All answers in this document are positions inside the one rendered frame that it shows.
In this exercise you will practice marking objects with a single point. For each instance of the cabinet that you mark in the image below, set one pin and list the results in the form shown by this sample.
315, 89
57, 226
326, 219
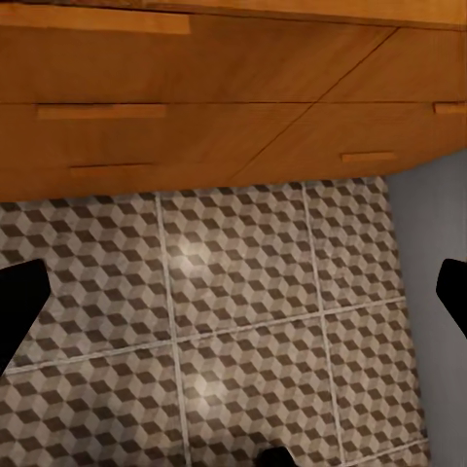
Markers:
104, 97

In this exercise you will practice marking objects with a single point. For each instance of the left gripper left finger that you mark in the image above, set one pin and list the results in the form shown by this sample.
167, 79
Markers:
24, 289

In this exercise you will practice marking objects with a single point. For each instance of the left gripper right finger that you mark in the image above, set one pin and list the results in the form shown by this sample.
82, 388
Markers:
452, 290

